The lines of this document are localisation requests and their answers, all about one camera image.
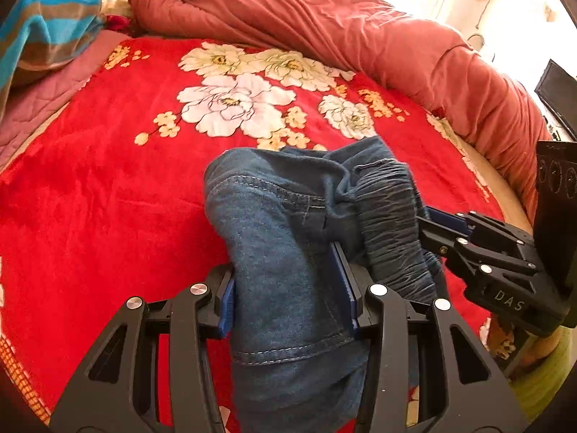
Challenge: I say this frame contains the black monitor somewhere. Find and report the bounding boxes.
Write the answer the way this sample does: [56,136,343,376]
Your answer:
[534,58,577,141]

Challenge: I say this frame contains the beige bed sheet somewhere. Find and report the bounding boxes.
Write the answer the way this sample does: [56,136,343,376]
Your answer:
[455,137,535,233]

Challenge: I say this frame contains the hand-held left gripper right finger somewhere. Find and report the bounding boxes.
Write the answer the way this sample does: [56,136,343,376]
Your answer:
[331,241,528,433]

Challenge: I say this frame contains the red floral blanket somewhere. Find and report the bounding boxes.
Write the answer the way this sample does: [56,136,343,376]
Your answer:
[0,36,519,425]

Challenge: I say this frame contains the green cloth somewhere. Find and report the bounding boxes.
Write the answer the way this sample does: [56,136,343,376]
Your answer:
[509,325,574,420]

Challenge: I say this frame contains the pale yellow cloth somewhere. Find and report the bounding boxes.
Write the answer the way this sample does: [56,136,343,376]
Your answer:
[100,0,135,22]

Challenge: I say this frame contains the brick red quilt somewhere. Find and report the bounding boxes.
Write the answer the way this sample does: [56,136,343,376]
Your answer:
[128,0,553,217]

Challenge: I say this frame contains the blue brown striped towel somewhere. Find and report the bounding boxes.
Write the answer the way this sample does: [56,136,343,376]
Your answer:
[0,0,106,115]

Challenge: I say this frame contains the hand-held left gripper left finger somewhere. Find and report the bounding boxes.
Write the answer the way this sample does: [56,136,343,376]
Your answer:
[49,265,237,433]

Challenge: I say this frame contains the blue denim pants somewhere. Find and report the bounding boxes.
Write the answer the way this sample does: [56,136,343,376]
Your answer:
[204,136,447,433]

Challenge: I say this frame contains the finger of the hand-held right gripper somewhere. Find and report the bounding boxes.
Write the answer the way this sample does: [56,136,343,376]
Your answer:
[417,217,538,290]
[426,206,538,261]

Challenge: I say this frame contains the pink quilted sheet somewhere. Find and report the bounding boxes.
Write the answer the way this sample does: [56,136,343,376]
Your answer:
[0,29,129,170]

